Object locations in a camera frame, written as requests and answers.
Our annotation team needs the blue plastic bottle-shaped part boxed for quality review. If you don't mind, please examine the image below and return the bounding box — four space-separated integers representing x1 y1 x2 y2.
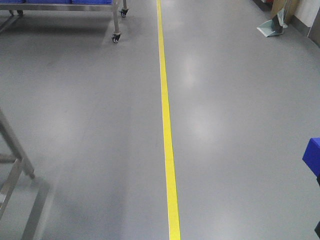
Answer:
302 137 320 177

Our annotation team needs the steel cart with casters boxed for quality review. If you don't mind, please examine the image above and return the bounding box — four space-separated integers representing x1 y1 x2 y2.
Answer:
0 0 129 44

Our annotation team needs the green dustpan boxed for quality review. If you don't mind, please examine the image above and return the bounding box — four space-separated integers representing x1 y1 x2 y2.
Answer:
256 8 288 38

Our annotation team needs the steel frame leg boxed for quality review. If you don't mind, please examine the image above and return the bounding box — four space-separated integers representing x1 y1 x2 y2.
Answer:
0 107 51 240

